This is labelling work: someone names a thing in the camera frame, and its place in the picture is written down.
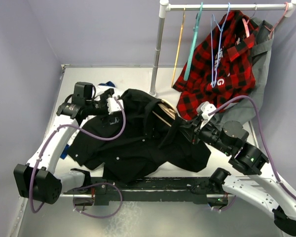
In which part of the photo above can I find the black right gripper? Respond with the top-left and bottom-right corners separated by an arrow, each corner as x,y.
177,114 -> 233,155

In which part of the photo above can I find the beige wooden hanger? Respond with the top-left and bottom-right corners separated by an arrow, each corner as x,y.
152,99 -> 177,127

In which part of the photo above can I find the black button shirt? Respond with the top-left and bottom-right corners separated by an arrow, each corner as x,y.
67,89 -> 211,183

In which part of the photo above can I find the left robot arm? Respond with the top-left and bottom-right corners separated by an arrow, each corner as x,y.
13,82 -> 114,204

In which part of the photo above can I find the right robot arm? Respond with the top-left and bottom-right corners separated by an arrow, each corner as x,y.
185,118 -> 296,237

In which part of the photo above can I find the white shirt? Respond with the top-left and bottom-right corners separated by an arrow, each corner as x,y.
72,82 -> 123,127

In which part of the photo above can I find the light blue hanger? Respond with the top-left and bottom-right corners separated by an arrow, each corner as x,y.
210,3 -> 230,88

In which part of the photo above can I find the red black plaid shirt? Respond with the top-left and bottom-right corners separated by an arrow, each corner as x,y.
173,10 -> 259,120

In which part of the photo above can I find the grey shirt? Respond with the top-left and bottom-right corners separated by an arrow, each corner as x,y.
210,17 -> 274,128

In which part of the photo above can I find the teal hanger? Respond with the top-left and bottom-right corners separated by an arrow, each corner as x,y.
184,2 -> 203,81

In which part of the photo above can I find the pink hanger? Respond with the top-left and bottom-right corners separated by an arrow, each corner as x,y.
236,18 -> 250,45
264,2 -> 289,40

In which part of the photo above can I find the yellow hanger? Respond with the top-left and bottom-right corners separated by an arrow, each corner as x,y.
171,8 -> 185,88

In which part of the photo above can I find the blue garment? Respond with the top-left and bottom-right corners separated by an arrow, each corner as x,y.
60,81 -> 116,159

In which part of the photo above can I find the metal clothes rack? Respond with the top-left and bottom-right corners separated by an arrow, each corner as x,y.
149,0 -> 296,96

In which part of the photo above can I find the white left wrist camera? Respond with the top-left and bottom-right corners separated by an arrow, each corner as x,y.
107,97 -> 124,115

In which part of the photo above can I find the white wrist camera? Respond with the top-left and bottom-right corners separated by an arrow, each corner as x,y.
107,97 -> 124,115
196,101 -> 217,120

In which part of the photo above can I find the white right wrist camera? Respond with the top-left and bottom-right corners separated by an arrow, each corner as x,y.
196,101 -> 217,120

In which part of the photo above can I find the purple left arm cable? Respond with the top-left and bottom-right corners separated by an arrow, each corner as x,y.
29,96 -> 127,213

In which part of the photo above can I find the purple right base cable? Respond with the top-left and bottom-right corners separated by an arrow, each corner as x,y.
210,195 -> 237,214

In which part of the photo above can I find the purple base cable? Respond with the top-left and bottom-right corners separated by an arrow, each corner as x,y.
210,195 -> 237,214
72,182 -> 124,219

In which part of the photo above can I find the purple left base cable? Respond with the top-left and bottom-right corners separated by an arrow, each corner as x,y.
72,182 -> 124,219

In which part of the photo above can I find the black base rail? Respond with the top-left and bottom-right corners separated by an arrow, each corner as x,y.
61,177 -> 230,207

